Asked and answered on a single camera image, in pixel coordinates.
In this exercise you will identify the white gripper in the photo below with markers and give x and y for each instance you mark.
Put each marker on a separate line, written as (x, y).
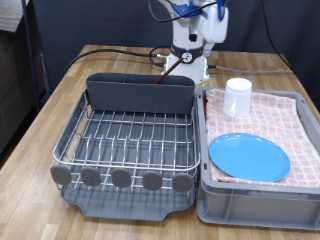
(215, 25)

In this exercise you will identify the brown wooden spoon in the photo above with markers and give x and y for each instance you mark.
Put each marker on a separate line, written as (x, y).
(168, 71)

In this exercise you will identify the white plastic mug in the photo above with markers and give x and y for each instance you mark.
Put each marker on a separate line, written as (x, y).
(237, 95)

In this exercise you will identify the blue plate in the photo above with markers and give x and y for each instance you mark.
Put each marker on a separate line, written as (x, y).
(250, 156)

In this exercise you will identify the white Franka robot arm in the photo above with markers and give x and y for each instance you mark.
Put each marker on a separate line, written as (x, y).
(185, 30)

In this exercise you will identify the grey dish drying rack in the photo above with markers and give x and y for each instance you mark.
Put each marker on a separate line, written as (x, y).
(116, 206)

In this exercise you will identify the orange item under towel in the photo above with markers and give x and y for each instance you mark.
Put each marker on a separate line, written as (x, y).
(204, 106)

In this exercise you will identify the dark grey cutlery holder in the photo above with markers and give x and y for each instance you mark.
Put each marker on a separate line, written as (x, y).
(140, 96)

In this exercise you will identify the pink checked towel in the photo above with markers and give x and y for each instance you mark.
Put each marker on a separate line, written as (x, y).
(300, 133)

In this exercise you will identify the black metal pole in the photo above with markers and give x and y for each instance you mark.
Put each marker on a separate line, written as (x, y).
(29, 50)

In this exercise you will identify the grey plastic crate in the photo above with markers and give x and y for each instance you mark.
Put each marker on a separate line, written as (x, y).
(253, 206)

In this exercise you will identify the dark cabinet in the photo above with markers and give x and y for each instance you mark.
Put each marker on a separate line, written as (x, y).
(13, 83)

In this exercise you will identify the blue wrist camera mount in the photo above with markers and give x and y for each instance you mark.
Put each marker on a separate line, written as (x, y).
(186, 8)

